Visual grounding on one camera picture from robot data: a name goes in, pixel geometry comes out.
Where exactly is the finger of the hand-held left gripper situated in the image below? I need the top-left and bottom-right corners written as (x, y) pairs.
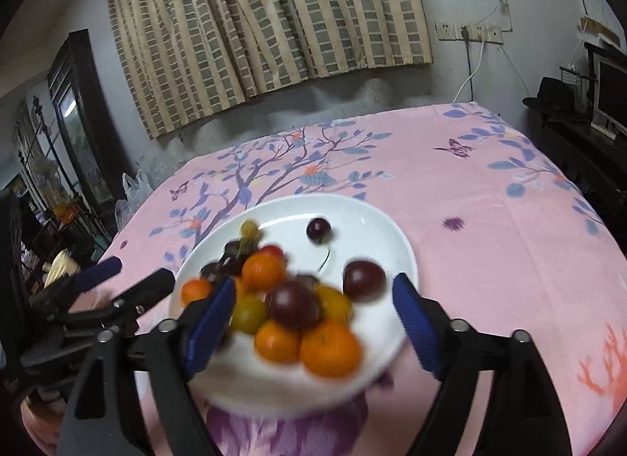
top-left (59, 268), bottom-right (176, 336)
top-left (29, 256), bottom-right (123, 322)

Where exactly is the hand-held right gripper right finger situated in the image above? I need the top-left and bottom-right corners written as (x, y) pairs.
top-left (392, 272), bottom-right (574, 456)

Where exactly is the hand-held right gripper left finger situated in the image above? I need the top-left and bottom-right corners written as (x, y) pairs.
top-left (58, 277), bottom-right (237, 456)

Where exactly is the small dark plum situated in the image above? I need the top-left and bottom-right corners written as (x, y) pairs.
top-left (200, 261), bottom-right (226, 283)

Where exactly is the medium orange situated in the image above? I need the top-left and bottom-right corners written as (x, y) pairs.
top-left (255, 319), bottom-right (302, 365)
top-left (241, 253), bottom-right (287, 292)

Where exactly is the yellow orange fruit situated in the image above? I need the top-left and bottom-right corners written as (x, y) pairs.
top-left (313, 285), bottom-right (353, 323)

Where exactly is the large dark plum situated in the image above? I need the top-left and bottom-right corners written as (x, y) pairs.
top-left (266, 281), bottom-right (321, 331)

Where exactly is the large orange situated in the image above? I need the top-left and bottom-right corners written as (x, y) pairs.
top-left (300, 321), bottom-right (364, 379)

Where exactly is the white plate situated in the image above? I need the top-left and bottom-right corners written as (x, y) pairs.
top-left (168, 193), bottom-right (419, 420)

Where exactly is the dark cherry with stem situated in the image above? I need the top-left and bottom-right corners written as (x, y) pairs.
top-left (306, 217), bottom-right (335, 274)

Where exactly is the clear plastic bag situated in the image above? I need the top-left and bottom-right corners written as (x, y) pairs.
top-left (115, 169), bottom-right (155, 231)

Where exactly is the pink floral bedsheet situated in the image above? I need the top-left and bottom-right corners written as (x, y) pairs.
top-left (22, 102), bottom-right (627, 456)

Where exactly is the dark wooden cabinet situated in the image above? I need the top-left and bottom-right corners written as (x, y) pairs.
top-left (47, 29), bottom-right (128, 212)

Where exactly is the dark wooden desk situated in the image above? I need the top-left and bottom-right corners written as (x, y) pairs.
top-left (526, 108), bottom-right (627, 261)

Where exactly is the black hat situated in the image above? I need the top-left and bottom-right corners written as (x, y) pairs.
top-left (522, 76), bottom-right (589, 124)

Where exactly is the beige checked curtain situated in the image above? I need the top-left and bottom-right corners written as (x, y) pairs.
top-left (104, 0), bottom-right (434, 140)

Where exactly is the white power strip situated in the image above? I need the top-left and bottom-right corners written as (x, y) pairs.
top-left (460, 24), bottom-right (504, 45)

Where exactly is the computer monitor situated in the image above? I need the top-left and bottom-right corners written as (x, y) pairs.
top-left (590, 51), bottom-right (627, 138)

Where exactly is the wooden slat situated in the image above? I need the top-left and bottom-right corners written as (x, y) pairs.
top-left (580, 17), bottom-right (623, 47)

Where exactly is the white cable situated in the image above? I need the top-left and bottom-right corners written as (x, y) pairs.
top-left (453, 40), bottom-right (487, 104)

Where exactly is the grey cable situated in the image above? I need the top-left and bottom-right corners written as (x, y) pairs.
top-left (463, 39), bottom-right (476, 103)

